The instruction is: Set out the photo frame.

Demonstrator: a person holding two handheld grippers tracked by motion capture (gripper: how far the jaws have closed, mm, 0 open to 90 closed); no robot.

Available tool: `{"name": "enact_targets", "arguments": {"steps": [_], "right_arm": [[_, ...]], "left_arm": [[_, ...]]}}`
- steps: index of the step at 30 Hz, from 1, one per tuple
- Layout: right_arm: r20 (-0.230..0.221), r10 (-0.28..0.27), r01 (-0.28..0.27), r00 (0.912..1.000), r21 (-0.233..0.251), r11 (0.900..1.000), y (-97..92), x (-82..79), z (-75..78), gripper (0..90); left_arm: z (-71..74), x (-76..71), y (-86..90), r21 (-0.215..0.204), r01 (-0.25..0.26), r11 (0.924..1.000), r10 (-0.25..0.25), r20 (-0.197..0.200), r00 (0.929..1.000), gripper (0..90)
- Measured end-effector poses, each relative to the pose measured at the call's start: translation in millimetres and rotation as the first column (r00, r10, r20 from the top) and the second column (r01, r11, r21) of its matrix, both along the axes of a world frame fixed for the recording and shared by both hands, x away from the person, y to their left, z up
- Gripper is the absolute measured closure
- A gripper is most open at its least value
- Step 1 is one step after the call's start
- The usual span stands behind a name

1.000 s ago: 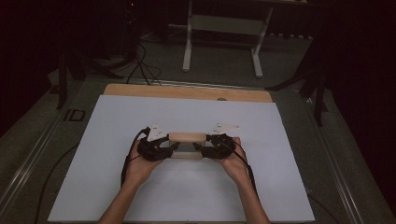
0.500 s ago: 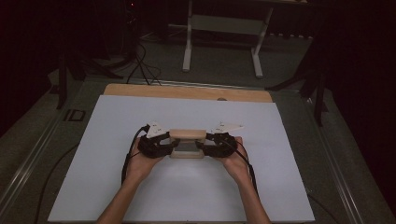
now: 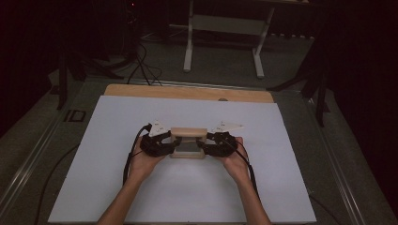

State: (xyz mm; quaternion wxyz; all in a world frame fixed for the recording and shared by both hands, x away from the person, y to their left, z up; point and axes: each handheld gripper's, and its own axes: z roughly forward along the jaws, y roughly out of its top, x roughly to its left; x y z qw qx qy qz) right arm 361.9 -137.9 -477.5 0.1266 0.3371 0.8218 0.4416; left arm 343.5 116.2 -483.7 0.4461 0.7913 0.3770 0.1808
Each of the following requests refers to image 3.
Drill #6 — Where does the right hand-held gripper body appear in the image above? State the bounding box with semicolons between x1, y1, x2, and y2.
204;121;245;158

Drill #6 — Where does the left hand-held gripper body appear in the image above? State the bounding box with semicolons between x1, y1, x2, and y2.
139;119;173;158

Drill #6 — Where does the wooden picture frame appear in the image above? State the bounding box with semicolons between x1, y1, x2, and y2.
169;127;208;159

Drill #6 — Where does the person's left hand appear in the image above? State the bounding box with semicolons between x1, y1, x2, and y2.
129;149;167;183

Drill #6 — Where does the person's right hand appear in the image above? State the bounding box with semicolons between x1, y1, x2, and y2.
215;137;252;187

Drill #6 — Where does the black floor socket plate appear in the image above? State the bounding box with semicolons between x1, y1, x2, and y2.
63;109;87;124

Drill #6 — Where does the black stand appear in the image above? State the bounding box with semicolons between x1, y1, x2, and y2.
267;27;331;128
50;46;125;111

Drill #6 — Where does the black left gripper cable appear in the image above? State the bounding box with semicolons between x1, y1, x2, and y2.
122;123;153;186

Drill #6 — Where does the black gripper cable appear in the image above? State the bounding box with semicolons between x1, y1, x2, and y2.
122;123;153;186
234;140;261;202

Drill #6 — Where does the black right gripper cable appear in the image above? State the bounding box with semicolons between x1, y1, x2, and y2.
234;140;261;202

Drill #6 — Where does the black floor cables bundle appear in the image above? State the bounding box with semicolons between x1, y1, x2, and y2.
126;40;164;87

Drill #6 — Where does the black floor cable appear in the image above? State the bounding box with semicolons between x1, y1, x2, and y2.
33;142;82;225
307;194;338;225

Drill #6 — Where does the white metal frame desk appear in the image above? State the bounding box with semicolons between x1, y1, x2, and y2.
168;0;314;80

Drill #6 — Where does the aluminium floor rail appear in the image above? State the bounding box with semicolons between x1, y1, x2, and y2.
0;102;74;215
298;89;369;225

